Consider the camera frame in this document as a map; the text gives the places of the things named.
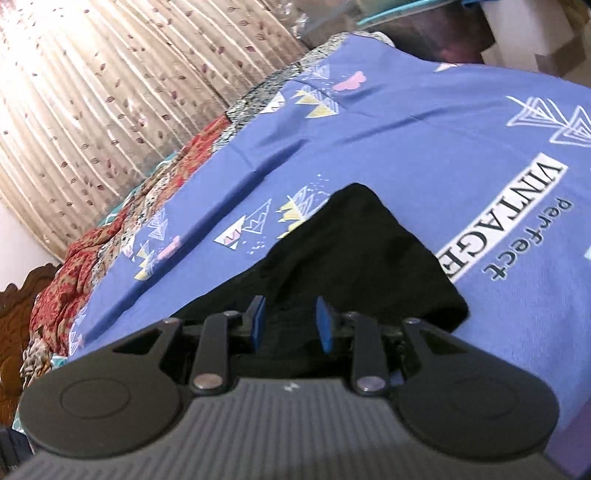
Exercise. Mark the glass table with teal rim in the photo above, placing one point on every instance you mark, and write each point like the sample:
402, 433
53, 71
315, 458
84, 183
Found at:
415, 9

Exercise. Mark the blue printed bedsheet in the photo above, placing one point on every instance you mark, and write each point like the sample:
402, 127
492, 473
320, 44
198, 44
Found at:
415, 152

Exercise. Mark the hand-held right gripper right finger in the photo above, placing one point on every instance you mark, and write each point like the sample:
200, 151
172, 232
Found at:
325, 327

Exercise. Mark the black pants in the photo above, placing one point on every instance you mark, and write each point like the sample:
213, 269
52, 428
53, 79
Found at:
351, 258

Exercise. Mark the beige leaf print curtain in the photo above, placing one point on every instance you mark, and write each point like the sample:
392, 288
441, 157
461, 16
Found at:
92, 92

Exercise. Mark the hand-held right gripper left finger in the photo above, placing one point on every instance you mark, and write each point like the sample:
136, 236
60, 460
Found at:
257, 323

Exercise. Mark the red floral cloth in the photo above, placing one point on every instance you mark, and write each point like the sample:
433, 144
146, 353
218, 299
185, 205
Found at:
64, 286

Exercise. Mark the black and white patterned cloth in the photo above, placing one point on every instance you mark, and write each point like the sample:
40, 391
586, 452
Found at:
263, 94

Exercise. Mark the carved wooden headboard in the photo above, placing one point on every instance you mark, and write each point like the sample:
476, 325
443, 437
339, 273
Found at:
14, 332

